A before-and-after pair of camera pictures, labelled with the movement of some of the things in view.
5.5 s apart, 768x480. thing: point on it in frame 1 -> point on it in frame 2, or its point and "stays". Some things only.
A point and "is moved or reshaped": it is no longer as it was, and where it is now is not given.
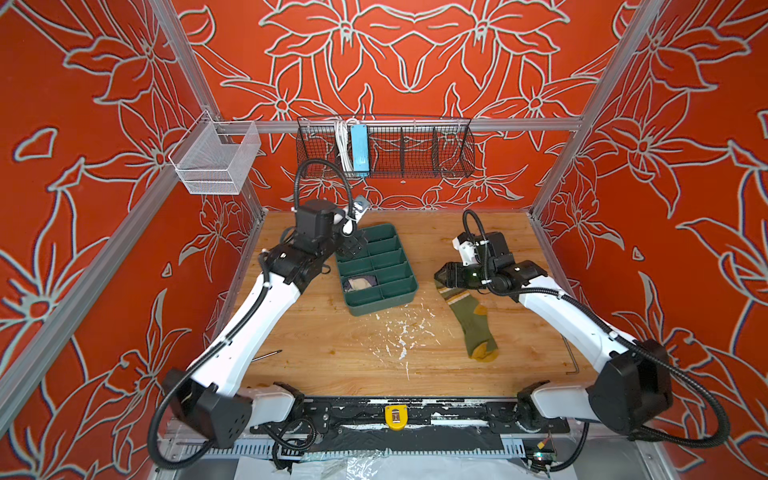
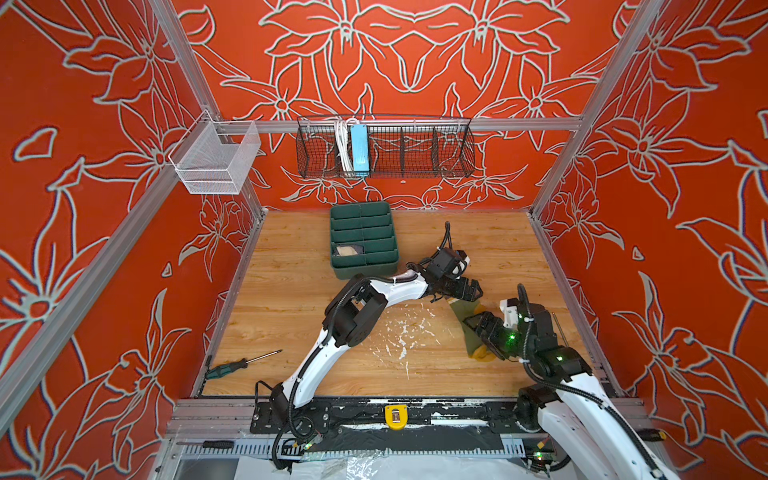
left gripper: [352, 244] -> [459, 293]
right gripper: [453, 275] -> [499, 325]
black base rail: [432, 426] stays
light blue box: [360, 149] stays
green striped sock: [472, 318] stays
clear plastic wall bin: [215, 156] stays
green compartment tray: [380, 274] is moved or reshaped
